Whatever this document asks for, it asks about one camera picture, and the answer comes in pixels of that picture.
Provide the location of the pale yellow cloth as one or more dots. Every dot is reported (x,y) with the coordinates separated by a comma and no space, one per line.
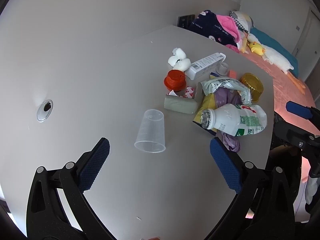
(242,41)

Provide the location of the light green snack wrapper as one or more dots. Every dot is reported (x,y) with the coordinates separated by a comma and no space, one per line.
(220,83)

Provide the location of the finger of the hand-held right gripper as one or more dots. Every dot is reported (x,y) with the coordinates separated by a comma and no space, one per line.
(297,108)
(297,137)

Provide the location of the checked pillow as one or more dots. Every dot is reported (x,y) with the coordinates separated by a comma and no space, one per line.
(241,18)

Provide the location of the pink bed sheet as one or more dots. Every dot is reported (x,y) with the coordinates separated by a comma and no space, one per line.
(287,92)

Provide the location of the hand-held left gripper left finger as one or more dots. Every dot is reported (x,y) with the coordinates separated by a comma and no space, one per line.
(96,165)

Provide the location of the white threaded bottle cap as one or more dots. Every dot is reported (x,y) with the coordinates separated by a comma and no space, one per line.
(222,68)

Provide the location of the yellow duck plush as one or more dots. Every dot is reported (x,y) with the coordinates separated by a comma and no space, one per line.
(257,47)

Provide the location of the magenta fleece cloth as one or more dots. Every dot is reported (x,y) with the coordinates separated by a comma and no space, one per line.
(232,48)

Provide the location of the white goose plush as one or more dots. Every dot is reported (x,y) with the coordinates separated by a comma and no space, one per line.
(277,57)

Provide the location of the purple plastic bag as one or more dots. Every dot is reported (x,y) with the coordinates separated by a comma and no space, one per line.
(225,97)

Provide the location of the white milk bottle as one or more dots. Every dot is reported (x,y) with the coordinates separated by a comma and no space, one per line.
(232,117)

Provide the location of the yellow snack wrapper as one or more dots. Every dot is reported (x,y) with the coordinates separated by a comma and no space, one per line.
(207,102)

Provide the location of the teal blanket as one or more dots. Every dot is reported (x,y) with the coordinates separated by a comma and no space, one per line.
(270,41)

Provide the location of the white door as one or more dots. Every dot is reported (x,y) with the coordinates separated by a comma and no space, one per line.
(308,37)

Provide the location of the grey-green block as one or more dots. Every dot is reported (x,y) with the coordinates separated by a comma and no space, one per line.
(180,104)

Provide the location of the gold plastic container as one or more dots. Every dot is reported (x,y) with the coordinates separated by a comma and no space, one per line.
(253,85)

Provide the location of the red plastic lid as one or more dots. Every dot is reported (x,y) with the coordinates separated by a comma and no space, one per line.
(175,78)

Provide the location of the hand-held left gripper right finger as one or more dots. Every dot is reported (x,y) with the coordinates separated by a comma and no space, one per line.
(225,165)

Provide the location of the black wall socket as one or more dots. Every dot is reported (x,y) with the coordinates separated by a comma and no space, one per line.
(185,21)

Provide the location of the white cloth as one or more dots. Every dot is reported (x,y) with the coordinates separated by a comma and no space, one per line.
(312,190)

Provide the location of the white carton box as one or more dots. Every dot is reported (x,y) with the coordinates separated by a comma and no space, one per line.
(202,66)

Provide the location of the navy printed blanket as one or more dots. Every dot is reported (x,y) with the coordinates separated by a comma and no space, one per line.
(207,27)

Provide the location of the clear plastic cup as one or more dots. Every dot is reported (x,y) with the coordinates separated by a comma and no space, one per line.
(150,130)

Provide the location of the pink towel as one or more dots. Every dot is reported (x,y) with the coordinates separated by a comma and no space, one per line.
(228,25)

